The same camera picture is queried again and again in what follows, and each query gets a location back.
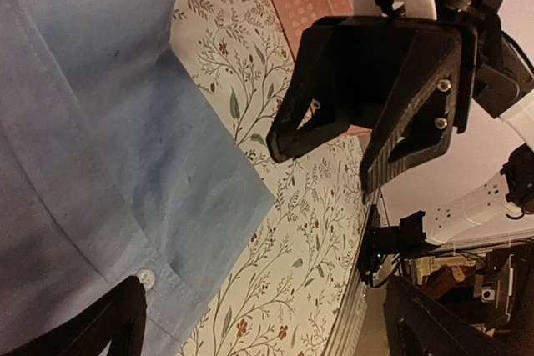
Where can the light blue shirt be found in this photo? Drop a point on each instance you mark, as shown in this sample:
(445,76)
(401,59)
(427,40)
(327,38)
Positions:
(113,165)

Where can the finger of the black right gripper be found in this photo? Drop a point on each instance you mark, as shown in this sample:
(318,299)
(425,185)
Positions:
(344,72)

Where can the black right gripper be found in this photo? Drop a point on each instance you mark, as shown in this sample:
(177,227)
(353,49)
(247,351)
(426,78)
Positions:
(444,69)

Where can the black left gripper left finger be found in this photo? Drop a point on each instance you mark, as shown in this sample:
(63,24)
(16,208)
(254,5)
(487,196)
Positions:
(114,324)

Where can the aluminium front rail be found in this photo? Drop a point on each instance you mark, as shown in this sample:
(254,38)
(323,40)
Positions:
(345,332)

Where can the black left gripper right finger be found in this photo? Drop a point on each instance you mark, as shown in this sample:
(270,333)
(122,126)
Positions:
(418,325)

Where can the floral patterned tablecloth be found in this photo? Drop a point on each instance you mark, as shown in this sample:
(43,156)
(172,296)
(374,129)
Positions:
(283,293)

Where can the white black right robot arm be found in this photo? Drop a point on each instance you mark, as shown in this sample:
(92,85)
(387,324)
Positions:
(509,191)

